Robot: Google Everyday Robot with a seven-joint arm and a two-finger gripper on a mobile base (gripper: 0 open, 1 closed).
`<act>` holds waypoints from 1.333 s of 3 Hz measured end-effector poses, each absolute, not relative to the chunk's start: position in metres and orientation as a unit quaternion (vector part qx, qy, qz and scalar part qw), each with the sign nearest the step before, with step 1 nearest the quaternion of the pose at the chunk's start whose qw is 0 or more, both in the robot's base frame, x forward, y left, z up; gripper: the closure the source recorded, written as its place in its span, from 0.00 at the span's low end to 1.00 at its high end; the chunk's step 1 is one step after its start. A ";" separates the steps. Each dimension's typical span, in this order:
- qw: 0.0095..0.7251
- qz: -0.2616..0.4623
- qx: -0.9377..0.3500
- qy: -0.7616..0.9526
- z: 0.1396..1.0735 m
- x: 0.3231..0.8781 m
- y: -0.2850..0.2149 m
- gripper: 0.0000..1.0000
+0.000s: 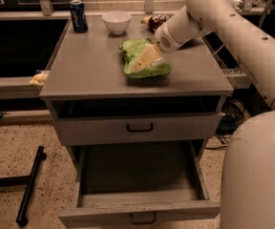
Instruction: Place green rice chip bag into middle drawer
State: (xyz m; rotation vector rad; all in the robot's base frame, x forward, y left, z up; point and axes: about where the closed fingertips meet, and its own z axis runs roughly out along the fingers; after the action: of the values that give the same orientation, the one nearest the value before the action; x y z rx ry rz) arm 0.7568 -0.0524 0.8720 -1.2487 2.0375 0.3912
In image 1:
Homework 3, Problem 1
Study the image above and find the yellow brown chip bag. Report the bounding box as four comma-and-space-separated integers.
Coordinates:
140, 14, 172, 32

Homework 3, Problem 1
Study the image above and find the blue soda can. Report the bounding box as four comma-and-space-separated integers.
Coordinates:
70, 0, 88, 32

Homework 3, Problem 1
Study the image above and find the grey metal rail frame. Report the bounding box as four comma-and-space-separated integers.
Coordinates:
0, 70, 251, 99

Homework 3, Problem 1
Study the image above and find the grey upper drawer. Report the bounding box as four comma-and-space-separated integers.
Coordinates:
53, 113, 222, 146

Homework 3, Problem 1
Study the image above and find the black floor stand bar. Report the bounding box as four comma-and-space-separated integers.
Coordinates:
0, 146, 47, 228

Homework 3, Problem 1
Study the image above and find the grey open middle drawer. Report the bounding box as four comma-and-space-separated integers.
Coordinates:
59, 141, 220, 229

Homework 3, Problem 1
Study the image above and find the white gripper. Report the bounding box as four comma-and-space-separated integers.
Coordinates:
133, 22, 189, 73

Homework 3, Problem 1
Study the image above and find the white bowl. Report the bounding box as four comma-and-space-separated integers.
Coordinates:
102, 10, 132, 34

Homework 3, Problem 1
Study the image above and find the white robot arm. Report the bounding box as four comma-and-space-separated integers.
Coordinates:
154, 0, 275, 229

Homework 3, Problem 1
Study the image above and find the black cable bundle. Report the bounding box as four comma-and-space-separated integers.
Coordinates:
204, 98, 250, 151

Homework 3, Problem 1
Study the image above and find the green rice chip bag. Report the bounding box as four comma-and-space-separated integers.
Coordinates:
118, 38, 172, 79

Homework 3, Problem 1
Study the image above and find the grey drawer cabinet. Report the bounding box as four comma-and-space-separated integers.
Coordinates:
40, 16, 233, 155

